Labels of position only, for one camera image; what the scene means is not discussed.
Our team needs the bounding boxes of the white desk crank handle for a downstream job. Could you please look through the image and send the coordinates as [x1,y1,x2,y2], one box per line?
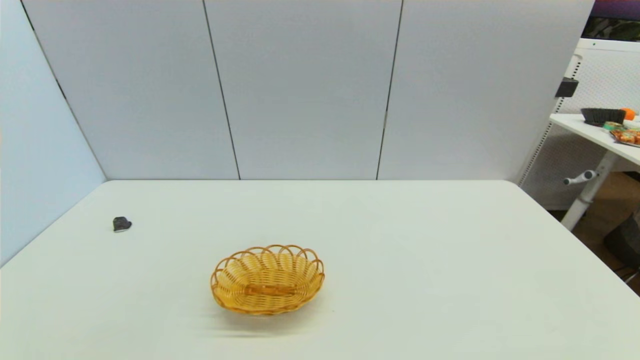
[563,170,599,186]

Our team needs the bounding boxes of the white side desk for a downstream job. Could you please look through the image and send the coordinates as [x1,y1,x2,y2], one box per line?
[549,113,640,232]

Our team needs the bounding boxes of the yellow wicker basket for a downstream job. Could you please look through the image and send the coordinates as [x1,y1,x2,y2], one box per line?
[210,244,325,316]

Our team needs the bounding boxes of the white pegboard panel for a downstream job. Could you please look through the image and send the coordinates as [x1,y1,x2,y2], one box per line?
[517,38,640,211]

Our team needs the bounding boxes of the black box on pegboard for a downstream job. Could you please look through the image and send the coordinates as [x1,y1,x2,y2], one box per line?
[555,77,579,98]

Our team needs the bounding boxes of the colourful snack packets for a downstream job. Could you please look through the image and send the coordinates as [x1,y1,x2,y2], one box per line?
[610,128,640,147]

